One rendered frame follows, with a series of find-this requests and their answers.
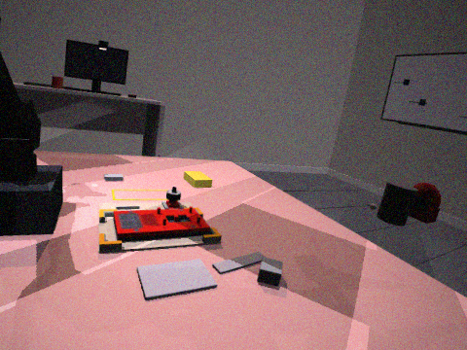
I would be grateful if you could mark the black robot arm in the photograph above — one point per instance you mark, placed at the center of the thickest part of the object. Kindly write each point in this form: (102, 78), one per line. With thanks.
(18, 121)

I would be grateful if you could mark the black tyre with grey hub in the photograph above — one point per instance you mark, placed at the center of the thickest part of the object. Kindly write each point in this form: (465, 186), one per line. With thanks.
(173, 196)

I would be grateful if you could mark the yellow rectangular block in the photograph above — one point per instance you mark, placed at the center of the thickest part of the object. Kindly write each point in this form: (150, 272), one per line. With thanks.
(197, 179)

